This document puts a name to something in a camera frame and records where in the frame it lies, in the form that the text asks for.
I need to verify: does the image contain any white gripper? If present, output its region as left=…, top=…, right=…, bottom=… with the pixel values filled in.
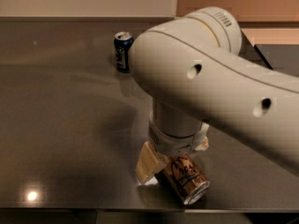
left=135, top=113, right=209, bottom=184

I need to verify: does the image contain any orange LaCroix can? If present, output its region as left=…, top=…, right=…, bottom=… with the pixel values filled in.
left=155, top=154, right=210, bottom=205

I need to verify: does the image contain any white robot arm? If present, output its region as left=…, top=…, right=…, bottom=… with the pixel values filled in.
left=129, top=7, right=299, bottom=174

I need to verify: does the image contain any blue Pepsi can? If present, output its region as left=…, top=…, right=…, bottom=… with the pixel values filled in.
left=114, top=31, right=134, bottom=73

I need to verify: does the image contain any dark side table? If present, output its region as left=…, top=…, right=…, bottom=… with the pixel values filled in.
left=254, top=44, right=299, bottom=77

